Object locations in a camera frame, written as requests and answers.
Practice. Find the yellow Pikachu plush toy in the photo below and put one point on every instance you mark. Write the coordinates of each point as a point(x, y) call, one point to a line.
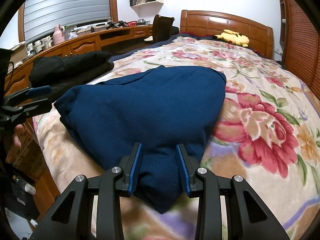
point(234, 38)

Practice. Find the floral bed quilt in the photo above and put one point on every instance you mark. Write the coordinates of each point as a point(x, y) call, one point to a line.
point(268, 133)

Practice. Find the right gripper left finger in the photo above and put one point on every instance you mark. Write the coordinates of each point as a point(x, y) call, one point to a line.
point(89, 208)

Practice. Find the navy blue suit jacket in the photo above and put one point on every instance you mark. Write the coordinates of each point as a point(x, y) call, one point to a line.
point(159, 108)

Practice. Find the pink bottle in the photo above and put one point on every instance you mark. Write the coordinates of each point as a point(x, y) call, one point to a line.
point(59, 34)

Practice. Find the left hand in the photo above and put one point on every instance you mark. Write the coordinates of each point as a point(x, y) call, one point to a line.
point(16, 143)

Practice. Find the grey window blind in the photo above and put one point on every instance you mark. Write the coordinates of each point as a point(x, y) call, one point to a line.
point(41, 16)

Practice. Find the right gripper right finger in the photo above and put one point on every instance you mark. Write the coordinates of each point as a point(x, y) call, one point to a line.
point(248, 217)

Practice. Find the red basket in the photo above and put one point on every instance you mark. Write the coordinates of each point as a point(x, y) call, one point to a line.
point(132, 24)

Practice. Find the folded black clothes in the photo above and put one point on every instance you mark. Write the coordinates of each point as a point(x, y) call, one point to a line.
point(63, 73)

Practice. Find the louvered wooden wardrobe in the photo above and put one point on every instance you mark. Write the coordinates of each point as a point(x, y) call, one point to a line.
point(300, 43)

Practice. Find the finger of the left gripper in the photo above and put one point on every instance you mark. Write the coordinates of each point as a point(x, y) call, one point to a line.
point(16, 113)
point(23, 95)

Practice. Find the wooden headboard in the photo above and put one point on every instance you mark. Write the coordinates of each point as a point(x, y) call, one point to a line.
point(205, 23)

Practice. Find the long wooden desk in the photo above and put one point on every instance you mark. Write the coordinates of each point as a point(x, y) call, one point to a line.
point(113, 40)

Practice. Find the dark wooden chair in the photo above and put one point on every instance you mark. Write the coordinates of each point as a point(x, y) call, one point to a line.
point(162, 29)

